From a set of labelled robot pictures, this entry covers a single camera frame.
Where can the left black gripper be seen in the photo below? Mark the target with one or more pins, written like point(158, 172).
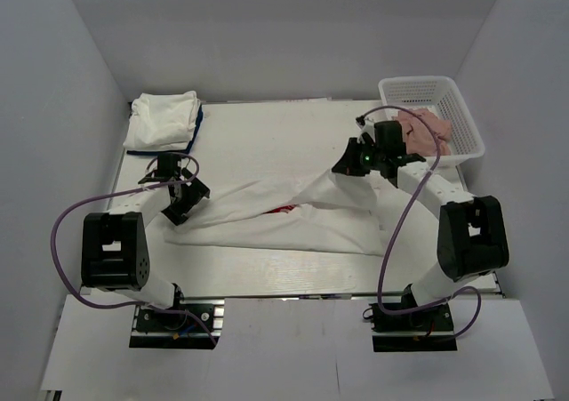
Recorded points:
point(196, 190)

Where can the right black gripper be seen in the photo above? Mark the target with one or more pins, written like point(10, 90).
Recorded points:
point(348, 164)

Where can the white Coca-Cola print t-shirt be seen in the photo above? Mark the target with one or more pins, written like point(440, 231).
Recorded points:
point(326, 213)

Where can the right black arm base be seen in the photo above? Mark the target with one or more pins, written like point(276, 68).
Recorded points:
point(430, 330)

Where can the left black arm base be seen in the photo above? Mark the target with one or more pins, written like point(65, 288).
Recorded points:
point(197, 324)

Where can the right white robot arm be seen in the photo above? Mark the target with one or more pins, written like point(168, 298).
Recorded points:
point(471, 235)

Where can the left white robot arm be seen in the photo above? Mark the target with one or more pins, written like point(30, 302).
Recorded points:
point(115, 255)

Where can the folded white t-shirt stack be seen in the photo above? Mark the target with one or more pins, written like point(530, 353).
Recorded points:
point(162, 122)

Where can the pink cloth in basket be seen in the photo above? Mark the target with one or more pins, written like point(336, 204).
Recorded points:
point(417, 137)

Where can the white plastic basket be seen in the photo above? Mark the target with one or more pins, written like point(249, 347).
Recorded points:
point(433, 103)

